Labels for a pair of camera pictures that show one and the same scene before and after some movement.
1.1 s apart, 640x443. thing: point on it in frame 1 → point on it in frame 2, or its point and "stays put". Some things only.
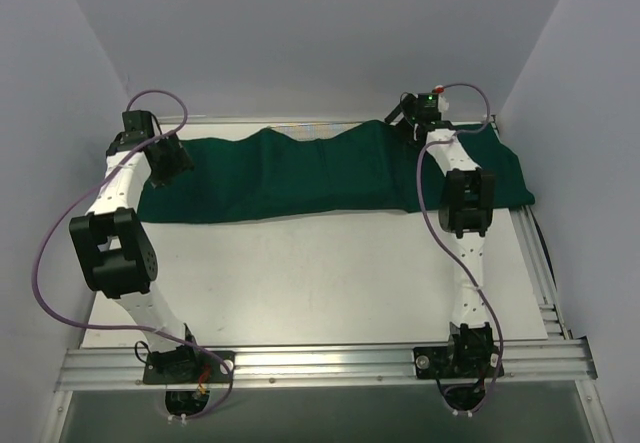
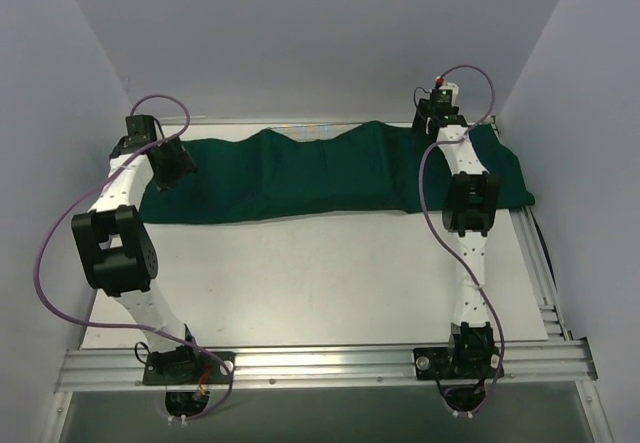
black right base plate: (457, 362) stays put
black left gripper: (170, 164) stays put
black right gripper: (400, 110) → (422, 116)
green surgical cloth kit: (325, 171) stays put
